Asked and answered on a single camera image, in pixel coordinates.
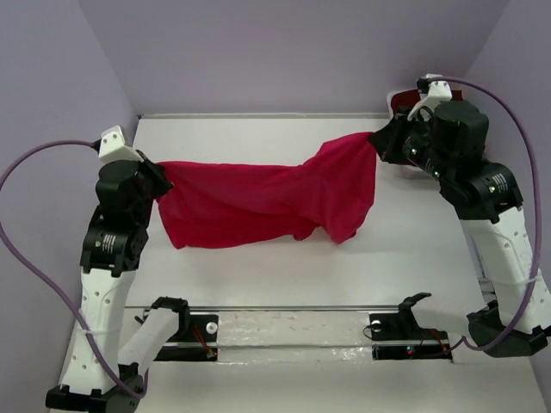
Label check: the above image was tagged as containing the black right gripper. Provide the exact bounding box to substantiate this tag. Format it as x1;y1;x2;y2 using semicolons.
370;105;454;183

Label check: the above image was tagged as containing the pink t-shirt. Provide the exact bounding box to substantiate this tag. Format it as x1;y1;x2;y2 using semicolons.
158;132;377;249

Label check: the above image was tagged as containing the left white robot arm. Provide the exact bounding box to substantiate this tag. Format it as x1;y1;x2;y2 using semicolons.
46;149;190;412

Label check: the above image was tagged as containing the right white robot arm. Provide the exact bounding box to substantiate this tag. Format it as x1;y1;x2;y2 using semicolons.
369;101;550;358

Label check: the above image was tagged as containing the dark red folded t-shirt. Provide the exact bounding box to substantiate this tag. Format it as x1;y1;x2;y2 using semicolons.
387;89;438;121

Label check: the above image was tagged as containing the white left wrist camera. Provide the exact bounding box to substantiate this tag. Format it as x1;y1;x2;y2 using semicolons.
98;126;144;164

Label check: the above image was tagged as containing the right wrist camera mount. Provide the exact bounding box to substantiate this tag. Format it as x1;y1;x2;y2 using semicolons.
407;74;453;121

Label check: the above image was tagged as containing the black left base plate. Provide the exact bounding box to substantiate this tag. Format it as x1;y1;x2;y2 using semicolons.
134;297;219;362

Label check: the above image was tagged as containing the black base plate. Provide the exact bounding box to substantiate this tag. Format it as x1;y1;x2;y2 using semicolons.
362;293;453;361
134;297;219;362

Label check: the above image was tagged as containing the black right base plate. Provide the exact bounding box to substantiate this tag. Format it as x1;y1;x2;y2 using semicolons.
362;293;453;361

